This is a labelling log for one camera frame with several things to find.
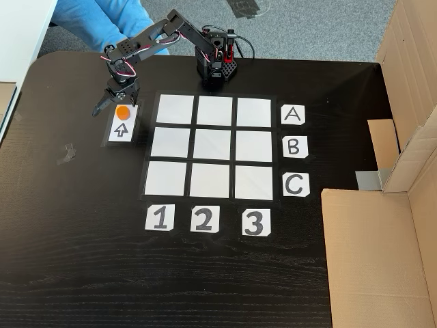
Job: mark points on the round orange token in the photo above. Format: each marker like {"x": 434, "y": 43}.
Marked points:
{"x": 123, "y": 112}

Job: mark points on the white grid sheet, black tape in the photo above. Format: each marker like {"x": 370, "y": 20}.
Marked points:
{"x": 211, "y": 145}

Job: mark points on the paper sheet with arrow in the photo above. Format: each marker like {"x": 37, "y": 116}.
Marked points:
{"x": 121, "y": 131}

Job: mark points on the person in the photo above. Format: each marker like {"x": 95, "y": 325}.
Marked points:
{"x": 102, "y": 20}

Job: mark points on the dark grey chair seat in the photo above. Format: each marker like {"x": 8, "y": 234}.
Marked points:
{"x": 58, "y": 41}

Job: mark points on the white table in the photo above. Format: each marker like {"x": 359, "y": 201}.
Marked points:
{"x": 20, "y": 37}

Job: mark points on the paper sheet number 1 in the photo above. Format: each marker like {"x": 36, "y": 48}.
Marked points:
{"x": 159, "y": 217}

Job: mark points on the paper sheet number 2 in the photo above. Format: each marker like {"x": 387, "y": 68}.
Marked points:
{"x": 205, "y": 219}

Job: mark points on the black tape patch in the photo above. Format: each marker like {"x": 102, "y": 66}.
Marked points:
{"x": 246, "y": 7}

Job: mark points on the paper sheet letter A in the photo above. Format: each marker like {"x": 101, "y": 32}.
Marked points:
{"x": 293, "y": 115}

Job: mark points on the paper sheet letter B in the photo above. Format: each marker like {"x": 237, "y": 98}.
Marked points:
{"x": 294, "y": 147}

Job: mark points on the paper sheet number 3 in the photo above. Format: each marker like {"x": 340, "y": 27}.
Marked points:
{"x": 256, "y": 222}

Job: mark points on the paper sheet letter C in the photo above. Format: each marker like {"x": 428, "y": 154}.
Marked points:
{"x": 295, "y": 184}

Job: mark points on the large brown cardboard box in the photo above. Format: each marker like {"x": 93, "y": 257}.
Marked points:
{"x": 375, "y": 259}

